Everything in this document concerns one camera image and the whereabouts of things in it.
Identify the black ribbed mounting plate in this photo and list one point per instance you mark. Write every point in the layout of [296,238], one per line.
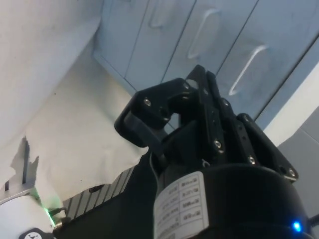
[99,196]

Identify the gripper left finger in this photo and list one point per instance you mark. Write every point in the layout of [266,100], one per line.
[159,99]

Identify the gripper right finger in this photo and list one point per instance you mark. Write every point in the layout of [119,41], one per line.
[259,144]

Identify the white chest of drawers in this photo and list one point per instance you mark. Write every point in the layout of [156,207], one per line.
[174,37]

